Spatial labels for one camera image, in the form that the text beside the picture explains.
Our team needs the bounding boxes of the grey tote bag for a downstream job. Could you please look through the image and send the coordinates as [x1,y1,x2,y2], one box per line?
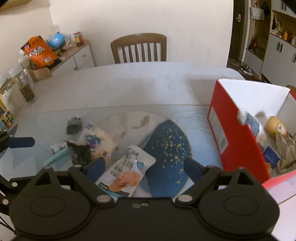
[249,2,265,21]

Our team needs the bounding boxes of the clear bottle with dark contents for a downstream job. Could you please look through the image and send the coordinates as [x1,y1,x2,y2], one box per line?
[17,69,37,105]

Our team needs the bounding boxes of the black seaweed packet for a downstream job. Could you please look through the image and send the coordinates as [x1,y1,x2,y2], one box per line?
[65,140,93,166]

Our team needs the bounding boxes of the white packet with orange picture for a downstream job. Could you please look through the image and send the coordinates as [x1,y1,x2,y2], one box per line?
[95,145,156,198]

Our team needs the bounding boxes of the glass jar with red lid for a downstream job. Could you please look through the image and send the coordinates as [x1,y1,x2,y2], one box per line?
[73,31,84,47]

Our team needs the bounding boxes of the red cardboard box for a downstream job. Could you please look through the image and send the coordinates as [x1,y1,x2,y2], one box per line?
[207,78,296,205]

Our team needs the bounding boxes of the white side cabinet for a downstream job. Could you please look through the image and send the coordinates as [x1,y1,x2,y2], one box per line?
[50,39,96,77]

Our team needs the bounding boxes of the green tube packet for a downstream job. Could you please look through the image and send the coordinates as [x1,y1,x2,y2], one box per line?
[43,142,70,166]

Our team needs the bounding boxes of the wooden wall shelf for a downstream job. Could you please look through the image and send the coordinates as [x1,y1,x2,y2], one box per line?
[0,0,25,12]

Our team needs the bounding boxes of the light blue white snack packet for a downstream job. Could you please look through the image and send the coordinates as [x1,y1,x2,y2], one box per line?
[262,146,281,173]

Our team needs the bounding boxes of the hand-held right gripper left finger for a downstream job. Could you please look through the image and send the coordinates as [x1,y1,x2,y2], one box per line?
[35,156,115,206]

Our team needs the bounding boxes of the rubik's cube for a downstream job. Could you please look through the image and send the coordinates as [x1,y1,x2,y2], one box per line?
[0,111,18,130]

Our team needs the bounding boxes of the grey wooden wall cabinet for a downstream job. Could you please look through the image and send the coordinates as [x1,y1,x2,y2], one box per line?
[244,0,296,88]

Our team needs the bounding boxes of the yellow egg-shaped toy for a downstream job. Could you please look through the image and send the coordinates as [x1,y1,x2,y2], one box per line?
[264,116,288,139]

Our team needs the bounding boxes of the clear blueberry bread packet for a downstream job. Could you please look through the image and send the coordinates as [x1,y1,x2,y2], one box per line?
[77,127,118,160]

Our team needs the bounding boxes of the silver foil snack packet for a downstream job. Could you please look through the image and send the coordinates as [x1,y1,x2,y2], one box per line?
[275,132,296,175]

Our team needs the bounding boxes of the clear packet of black granules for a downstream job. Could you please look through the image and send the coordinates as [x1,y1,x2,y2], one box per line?
[66,117,83,135]

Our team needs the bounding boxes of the orange snack bag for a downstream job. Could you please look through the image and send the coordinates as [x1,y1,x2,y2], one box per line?
[21,35,59,69]

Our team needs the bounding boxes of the small wooden box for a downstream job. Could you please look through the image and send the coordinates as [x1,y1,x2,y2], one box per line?
[29,67,52,82]

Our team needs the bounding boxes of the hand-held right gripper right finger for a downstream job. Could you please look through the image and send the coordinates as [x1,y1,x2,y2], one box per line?
[174,157,253,207]

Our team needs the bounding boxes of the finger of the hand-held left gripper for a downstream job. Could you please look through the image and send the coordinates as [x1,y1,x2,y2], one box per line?
[0,175,35,209]
[0,131,36,153]

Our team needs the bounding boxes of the dark blue white packet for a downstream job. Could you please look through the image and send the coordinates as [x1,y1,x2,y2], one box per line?
[244,111,269,151]

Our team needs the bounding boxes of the black white sneaker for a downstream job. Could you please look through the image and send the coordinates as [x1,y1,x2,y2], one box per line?
[240,65,255,76]

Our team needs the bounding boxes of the dark brown door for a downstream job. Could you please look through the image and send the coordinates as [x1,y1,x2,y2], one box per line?
[228,0,251,63]

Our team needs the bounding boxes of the small blue globe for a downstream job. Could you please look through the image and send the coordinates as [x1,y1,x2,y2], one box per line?
[50,32,65,50]

